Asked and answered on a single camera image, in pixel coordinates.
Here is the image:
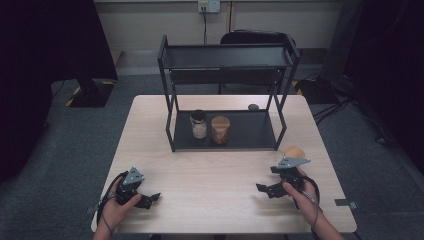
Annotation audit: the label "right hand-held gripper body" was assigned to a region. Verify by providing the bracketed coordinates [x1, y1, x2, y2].
[270, 156, 312, 197]

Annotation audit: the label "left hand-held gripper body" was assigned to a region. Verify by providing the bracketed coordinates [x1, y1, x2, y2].
[114, 166, 145, 206]

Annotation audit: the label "reddish glass jar wooden lid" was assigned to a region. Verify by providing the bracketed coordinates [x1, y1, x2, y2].
[284, 145, 307, 160]

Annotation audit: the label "black two-tier metal shelf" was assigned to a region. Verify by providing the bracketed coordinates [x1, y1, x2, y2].
[157, 34, 302, 153]

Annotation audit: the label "pale glass jar wooden lid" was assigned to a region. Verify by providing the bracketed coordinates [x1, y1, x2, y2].
[210, 115, 231, 146]

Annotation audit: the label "glass jar with black lid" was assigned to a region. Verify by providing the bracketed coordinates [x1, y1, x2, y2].
[189, 109, 208, 140]

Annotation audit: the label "person's right hand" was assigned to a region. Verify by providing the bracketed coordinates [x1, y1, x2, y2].
[281, 167, 322, 228]

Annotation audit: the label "person's left hand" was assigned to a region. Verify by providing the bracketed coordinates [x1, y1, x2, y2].
[99, 180, 143, 234]

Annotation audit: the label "black floor box yellow tape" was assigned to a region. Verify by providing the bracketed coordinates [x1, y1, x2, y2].
[293, 77, 338, 105]

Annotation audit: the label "black stand base yellow tape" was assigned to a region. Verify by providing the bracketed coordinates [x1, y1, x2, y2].
[64, 78, 117, 108]

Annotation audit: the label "black chair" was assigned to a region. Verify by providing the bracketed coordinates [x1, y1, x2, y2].
[218, 29, 298, 95]

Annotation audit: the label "black curtain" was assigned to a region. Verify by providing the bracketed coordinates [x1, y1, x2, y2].
[0, 0, 119, 184]
[343, 0, 424, 174]

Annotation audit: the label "right hand-held gripper cable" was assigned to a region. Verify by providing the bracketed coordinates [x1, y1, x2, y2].
[293, 175, 324, 234]

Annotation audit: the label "hand-held gripper cable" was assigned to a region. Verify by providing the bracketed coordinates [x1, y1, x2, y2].
[95, 171, 130, 240]
[293, 175, 324, 234]

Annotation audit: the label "left hand-held gripper cable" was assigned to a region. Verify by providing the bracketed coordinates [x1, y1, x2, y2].
[95, 171, 130, 240]

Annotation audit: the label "black floor cables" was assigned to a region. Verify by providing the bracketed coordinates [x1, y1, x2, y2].
[311, 96, 401, 148]

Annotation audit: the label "black wall power cable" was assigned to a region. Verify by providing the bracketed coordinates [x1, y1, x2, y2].
[201, 9, 208, 45]

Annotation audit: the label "white wall socket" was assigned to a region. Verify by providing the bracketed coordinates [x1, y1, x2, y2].
[197, 0, 221, 14]

